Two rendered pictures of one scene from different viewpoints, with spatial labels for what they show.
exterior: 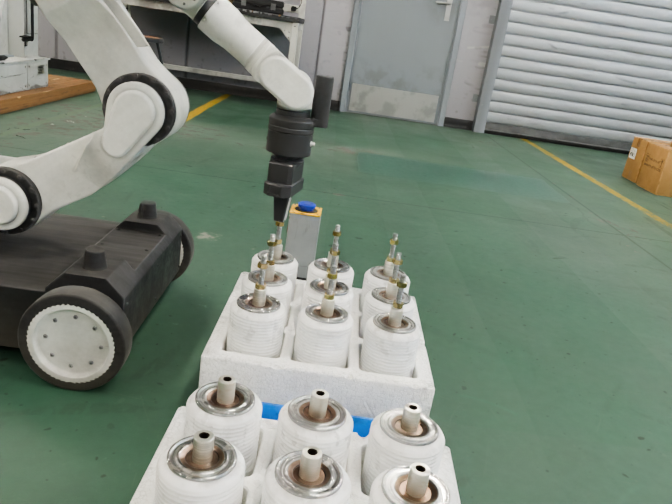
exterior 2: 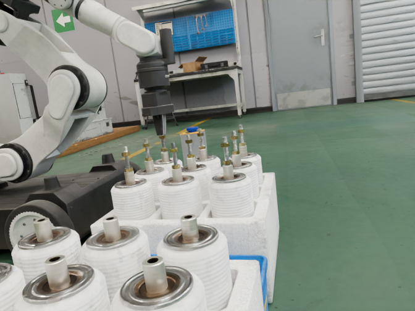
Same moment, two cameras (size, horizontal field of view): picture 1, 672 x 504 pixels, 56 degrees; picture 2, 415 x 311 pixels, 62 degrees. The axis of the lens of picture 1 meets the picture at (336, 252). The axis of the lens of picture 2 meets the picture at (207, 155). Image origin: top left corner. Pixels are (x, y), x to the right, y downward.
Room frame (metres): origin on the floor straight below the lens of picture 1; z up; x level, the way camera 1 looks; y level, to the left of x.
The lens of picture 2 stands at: (0.28, -0.28, 0.44)
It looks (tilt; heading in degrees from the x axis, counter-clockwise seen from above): 10 degrees down; 16
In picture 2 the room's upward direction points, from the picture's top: 7 degrees counter-clockwise
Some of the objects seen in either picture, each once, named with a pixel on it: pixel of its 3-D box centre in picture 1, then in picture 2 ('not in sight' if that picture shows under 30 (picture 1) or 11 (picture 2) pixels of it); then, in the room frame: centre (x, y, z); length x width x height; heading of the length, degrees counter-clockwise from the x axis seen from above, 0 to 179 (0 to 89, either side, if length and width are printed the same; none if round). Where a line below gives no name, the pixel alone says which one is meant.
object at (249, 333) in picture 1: (253, 350); (136, 219); (0.99, 0.12, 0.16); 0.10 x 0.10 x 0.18
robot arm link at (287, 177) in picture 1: (288, 161); (156, 93); (1.22, 0.12, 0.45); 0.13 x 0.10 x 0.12; 170
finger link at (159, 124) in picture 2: (279, 206); (157, 124); (1.21, 0.12, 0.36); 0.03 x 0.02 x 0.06; 80
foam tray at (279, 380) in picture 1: (318, 361); (199, 226); (1.11, 0.00, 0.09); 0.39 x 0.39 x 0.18; 1
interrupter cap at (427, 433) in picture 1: (409, 427); (191, 237); (0.69, -0.13, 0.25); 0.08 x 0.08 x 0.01
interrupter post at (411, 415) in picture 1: (410, 418); (189, 228); (0.69, -0.13, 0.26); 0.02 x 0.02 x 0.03
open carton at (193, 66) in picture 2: not in sight; (192, 65); (5.70, 1.33, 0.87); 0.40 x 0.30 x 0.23; 78
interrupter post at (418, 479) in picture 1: (417, 480); (155, 275); (0.57, -0.13, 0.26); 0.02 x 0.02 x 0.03
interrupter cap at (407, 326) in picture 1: (394, 323); (228, 178); (0.99, -0.12, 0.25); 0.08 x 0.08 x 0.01
